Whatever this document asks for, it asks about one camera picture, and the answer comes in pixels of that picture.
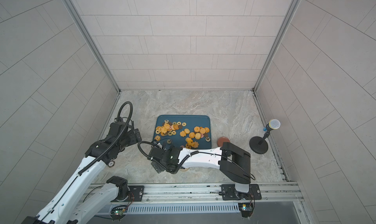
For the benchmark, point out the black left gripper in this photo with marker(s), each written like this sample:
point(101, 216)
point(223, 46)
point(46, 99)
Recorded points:
point(134, 139)

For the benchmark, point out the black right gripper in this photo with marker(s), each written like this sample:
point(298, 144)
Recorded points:
point(160, 165)

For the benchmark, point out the terracotta jar lid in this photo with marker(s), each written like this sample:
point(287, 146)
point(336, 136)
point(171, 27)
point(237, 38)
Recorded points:
point(222, 140)

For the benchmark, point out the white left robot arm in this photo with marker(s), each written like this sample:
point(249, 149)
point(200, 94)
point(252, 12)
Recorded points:
point(65, 208)

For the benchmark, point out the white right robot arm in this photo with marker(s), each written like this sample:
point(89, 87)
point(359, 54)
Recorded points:
point(231, 160)

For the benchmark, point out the teal plastic tray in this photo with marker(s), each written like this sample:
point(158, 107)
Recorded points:
point(168, 128)

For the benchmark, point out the left circuit board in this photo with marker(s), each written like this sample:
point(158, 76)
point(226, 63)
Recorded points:
point(118, 212)

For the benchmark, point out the circuit board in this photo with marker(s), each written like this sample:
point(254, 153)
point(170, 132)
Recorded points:
point(246, 209)
point(118, 212)

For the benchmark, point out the right circuit board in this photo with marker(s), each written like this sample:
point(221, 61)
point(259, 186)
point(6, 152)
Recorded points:
point(246, 209)

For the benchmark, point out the microphone on black stand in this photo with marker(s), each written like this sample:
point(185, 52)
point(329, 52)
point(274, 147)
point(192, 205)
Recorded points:
point(258, 144)

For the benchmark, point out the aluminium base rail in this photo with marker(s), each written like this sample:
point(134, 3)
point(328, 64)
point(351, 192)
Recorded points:
point(191, 198)

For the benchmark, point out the aluminium corner frame post left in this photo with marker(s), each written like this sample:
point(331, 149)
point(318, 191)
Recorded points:
point(89, 40)

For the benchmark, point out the aluminium corner frame post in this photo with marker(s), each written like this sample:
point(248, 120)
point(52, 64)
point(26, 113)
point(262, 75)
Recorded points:
point(89, 40)
point(283, 29)

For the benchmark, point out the aluminium corner frame post right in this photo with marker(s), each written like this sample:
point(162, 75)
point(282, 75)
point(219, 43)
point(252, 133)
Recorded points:
point(283, 29)

